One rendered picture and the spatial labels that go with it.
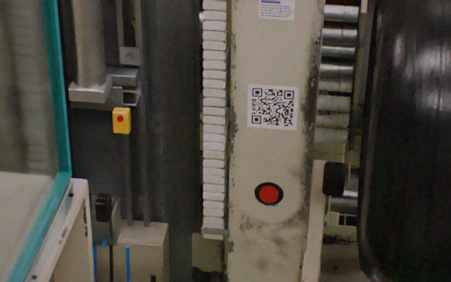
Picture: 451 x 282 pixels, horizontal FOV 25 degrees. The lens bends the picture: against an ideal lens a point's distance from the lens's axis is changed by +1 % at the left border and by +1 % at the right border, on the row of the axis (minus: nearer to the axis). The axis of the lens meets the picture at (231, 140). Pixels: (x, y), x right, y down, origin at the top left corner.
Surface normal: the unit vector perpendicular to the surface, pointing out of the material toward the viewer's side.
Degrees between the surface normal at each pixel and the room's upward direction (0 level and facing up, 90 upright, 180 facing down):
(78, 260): 90
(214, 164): 90
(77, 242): 90
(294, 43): 90
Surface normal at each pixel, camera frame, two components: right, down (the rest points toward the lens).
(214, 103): -0.13, 0.54
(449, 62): -0.07, -0.25
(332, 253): 0.01, -0.84
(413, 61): -0.34, -0.26
